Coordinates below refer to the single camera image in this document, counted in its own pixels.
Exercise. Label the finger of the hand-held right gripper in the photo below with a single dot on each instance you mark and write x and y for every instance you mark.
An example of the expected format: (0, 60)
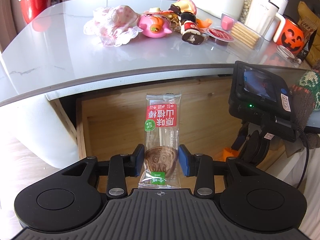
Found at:
(240, 142)

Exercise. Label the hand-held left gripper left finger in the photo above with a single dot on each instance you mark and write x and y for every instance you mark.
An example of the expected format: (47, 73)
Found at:
(139, 160)

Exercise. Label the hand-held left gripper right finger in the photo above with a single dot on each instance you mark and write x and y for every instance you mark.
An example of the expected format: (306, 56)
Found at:
(184, 161)

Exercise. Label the wooden drawer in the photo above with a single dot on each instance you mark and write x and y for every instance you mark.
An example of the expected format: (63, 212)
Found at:
(112, 130)

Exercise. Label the lollipop snack packet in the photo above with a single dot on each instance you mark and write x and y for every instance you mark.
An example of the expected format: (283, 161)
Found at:
(160, 120)

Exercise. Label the biscuit stick pack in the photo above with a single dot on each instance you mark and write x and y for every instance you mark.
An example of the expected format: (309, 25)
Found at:
(243, 35)

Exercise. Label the red lid jelly cup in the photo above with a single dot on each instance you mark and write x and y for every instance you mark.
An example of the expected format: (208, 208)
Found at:
(220, 33)

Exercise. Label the doll figure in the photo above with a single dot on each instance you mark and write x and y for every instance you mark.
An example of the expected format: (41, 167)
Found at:
(190, 22)

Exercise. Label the pink white lace cloth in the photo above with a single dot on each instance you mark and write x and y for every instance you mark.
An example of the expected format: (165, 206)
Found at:
(112, 22)

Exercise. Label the person's right hand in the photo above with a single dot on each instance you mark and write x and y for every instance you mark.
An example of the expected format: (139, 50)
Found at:
(303, 102)

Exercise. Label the clear round lid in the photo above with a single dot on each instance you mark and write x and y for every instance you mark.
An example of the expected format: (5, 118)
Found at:
(288, 53)

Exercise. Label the orange pumpkin bucket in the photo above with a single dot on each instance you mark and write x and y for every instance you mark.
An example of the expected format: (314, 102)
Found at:
(291, 36)

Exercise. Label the yellow cushion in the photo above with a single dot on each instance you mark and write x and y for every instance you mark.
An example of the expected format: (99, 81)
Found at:
(313, 47)

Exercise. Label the white mug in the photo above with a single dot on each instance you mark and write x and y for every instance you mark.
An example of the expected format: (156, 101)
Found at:
(260, 17)

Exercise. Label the small pink block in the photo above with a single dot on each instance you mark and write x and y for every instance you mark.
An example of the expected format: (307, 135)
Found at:
(227, 22)

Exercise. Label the glass jar of beans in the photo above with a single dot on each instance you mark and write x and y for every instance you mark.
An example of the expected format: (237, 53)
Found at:
(247, 7)

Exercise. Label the white thermos cup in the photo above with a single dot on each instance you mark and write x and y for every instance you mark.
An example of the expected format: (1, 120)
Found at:
(280, 0)

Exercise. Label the white leather chair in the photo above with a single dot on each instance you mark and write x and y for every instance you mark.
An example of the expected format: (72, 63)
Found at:
(42, 130)

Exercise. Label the pink pig toy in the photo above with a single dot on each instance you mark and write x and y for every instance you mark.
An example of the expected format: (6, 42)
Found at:
(152, 23)

